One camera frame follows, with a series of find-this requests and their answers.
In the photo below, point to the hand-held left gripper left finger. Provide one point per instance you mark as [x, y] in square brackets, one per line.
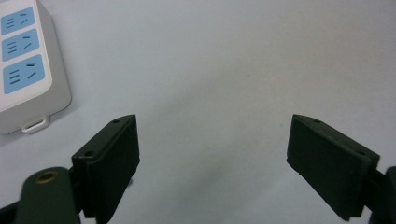
[106, 168]

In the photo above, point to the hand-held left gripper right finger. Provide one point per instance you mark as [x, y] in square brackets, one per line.
[330, 168]

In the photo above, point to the white power strip blue sockets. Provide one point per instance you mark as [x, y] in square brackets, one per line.
[31, 77]

